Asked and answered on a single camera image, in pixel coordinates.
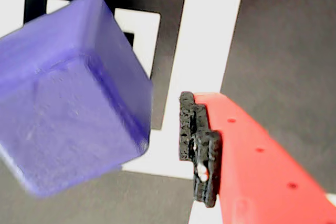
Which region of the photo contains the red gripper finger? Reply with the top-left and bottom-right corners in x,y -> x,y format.
178,91 -> 336,224

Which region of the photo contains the blue cube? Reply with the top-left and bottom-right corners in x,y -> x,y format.
0,0 -> 153,198

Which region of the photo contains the black white marker board mat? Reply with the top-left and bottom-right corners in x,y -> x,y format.
0,0 -> 336,224

